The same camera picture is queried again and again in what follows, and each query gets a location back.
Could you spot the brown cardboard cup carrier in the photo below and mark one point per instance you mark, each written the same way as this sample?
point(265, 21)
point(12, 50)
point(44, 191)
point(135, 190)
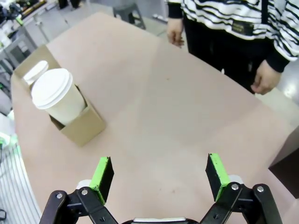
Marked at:
point(86, 131)

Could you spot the white plastic cup lid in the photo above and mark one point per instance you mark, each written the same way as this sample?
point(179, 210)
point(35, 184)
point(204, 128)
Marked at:
point(36, 71)
point(51, 88)

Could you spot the person in zebra striped sweater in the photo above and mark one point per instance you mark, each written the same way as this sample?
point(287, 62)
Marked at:
point(210, 49)

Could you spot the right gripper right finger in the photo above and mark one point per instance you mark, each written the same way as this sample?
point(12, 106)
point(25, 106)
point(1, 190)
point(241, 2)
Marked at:
point(217, 172)

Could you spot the white ribbed panel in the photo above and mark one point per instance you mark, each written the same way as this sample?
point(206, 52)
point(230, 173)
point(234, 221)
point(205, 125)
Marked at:
point(16, 186)

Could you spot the grey stool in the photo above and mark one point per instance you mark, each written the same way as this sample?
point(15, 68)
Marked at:
point(128, 14)

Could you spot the person's left forearm zebra sleeve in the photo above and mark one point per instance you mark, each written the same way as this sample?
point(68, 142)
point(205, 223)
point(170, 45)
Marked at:
point(285, 35)

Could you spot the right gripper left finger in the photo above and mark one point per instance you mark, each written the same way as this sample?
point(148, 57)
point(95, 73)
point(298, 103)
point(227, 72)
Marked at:
point(102, 177)

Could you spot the white paper cup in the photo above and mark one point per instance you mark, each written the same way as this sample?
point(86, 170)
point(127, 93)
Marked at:
point(70, 105)

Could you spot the white power strip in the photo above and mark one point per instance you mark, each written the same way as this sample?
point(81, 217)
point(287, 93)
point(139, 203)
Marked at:
point(160, 18)

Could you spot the person's right hand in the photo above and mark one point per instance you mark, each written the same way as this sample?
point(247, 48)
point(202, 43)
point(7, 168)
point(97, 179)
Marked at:
point(175, 30)

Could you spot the person's left hand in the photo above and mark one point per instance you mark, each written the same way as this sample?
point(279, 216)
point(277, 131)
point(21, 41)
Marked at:
point(267, 79)

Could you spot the black box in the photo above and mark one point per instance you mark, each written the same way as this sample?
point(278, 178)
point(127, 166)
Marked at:
point(287, 168)

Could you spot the grey metal cabinet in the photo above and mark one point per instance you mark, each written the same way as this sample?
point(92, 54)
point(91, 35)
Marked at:
point(18, 46)

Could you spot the person's right forearm zebra sleeve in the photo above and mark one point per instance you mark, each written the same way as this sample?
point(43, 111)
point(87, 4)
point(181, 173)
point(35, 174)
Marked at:
point(174, 8)

